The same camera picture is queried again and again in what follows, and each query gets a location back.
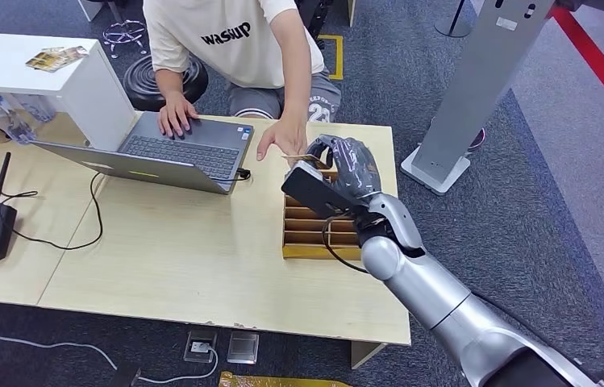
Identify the person's left hand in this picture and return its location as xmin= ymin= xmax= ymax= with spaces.
xmin=256 ymin=116 xmax=309 ymax=163

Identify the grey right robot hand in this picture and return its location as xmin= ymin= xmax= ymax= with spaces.
xmin=306 ymin=134 xmax=383 ymax=202

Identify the person's right hand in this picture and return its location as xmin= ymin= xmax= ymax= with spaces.
xmin=156 ymin=91 xmax=200 ymax=140

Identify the gold printed card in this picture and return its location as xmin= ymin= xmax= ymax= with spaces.
xmin=281 ymin=153 xmax=331 ymax=169

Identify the cardboard card holder box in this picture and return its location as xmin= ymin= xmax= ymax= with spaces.
xmin=281 ymin=168 xmax=364 ymax=262

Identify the person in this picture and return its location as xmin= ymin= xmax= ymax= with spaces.
xmin=142 ymin=0 xmax=344 ymax=162

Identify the grey laptop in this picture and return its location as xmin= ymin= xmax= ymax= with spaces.
xmin=31 ymin=110 xmax=255 ymax=196

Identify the black round stool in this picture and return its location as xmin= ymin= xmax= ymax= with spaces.
xmin=122 ymin=55 xmax=210 ymax=112

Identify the chrome stool base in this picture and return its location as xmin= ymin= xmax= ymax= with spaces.
xmin=102 ymin=19 xmax=148 ymax=59

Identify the stack of printed cards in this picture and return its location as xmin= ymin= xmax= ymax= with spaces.
xmin=25 ymin=45 xmax=90 ymax=73

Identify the clear plastic wrapper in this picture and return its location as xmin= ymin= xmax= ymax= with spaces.
xmin=13 ymin=94 xmax=58 ymax=123

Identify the grey metal stand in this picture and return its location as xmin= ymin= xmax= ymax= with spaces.
xmin=401 ymin=0 xmax=556 ymax=196

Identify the clear plastic bottle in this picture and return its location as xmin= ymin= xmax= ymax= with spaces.
xmin=0 ymin=90 xmax=38 ymax=145

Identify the white shelf unit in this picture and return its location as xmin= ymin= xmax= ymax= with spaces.
xmin=0 ymin=31 xmax=138 ymax=152

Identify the pale table leg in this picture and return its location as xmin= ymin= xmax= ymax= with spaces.
xmin=351 ymin=341 xmax=388 ymax=370

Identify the metal floor socket cover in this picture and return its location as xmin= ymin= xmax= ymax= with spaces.
xmin=227 ymin=331 xmax=260 ymax=365

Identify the open floor socket box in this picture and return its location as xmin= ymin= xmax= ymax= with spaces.
xmin=184 ymin=330 xmax=219 ymax=364

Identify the gold foil bag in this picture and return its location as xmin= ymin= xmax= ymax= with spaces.
xmin=219 ymin=371 xmax=353 ymax=387

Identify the black power adapter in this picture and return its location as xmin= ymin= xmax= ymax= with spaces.
xmin=108 ymin=364 xmax=143 ymax=387

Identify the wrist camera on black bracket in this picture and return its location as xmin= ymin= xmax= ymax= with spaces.
xmin=281 ymin=161 xmax=368 ymax=221

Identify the black plug with short cable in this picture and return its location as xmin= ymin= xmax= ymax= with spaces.
xmin=220 ymin=167 xmax=252 ymax=185

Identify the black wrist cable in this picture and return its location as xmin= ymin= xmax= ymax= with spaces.
xmin=321 ymin=212 xmax=371 ymax=276

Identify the black laptop cable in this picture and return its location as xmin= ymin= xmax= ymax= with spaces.
xmin=11 ymin=172 xmax=105 ymax=252

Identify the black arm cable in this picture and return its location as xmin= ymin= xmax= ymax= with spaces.
xmin=471 ymin=290 xmax=604 ymax=381

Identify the white cable with plug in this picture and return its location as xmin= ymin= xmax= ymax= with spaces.
xmin=138 ymin=344 xmax=220 ymax=385

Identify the long white cable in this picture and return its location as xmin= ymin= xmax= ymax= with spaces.
xmin=0 ymin=317 xmax=120 ymax=373

